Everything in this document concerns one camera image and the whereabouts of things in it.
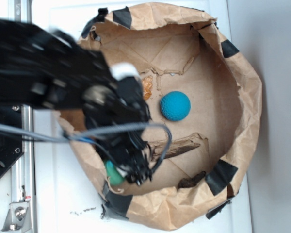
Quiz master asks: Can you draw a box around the blue dimpled ball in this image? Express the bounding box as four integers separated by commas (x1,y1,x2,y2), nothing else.
160,91,191,121

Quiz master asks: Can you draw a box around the orange plastic seashell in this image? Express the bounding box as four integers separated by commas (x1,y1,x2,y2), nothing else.
142,75,153,101

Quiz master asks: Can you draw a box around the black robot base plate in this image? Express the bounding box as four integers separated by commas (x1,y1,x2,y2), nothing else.
0,104,25,187

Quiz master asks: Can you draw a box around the brown paper bag bin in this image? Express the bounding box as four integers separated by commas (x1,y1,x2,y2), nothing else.
71,2,262,231

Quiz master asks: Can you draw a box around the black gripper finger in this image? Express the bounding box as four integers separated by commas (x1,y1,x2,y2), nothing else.
133,155,153,186
114,157,138,183

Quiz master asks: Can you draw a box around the metal corner bracket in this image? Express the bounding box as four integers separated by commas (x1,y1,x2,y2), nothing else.
0,202,32,233

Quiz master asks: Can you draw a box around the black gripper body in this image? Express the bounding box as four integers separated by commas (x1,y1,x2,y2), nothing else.
83,97,150,163

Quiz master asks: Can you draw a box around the grey braided cable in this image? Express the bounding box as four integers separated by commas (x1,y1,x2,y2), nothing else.
0,121,173,174

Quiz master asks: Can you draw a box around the flat driftwood piece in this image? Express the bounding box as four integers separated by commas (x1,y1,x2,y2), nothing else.
149,140,201,162

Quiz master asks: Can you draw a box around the green ball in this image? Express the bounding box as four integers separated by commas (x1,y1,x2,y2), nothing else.
104,160,125,186

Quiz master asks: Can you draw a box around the small dark bark chunk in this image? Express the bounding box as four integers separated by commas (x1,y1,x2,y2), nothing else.
178,171,206,189

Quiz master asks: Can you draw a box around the aluminium frame rail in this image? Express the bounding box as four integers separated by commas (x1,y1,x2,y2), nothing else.
8,0,35,202

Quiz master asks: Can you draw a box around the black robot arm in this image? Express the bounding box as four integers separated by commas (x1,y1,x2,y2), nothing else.
0,20,153,185

